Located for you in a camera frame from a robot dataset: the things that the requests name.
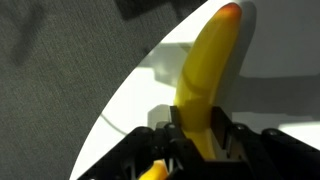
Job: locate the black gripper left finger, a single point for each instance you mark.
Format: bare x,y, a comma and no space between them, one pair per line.
143,150

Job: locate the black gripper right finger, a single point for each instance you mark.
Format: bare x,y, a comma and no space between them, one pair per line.
266,153

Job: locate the yellow toy banana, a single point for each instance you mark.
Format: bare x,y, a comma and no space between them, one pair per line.
206,66

